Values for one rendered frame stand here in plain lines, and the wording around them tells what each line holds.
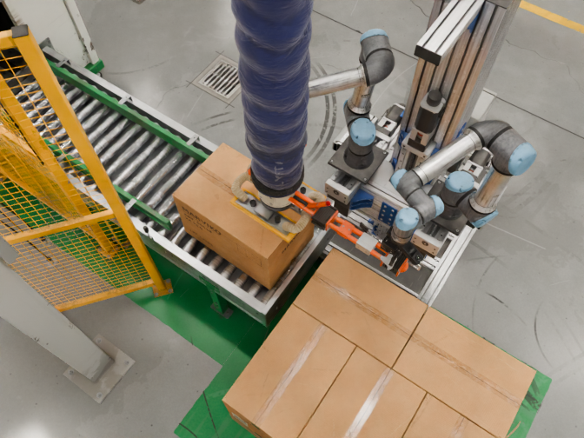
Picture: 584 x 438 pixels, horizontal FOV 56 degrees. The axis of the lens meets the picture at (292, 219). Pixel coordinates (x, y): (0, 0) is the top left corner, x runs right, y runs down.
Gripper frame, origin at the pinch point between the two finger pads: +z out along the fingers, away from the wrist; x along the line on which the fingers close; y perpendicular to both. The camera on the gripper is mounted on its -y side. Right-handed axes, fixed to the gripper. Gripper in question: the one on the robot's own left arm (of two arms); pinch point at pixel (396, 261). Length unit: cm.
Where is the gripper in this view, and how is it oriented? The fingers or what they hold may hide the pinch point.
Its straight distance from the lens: 227.6
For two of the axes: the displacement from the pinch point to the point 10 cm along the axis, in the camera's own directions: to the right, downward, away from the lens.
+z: 0.0, 4.8, 8.7
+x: -6.1, 6.9, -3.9
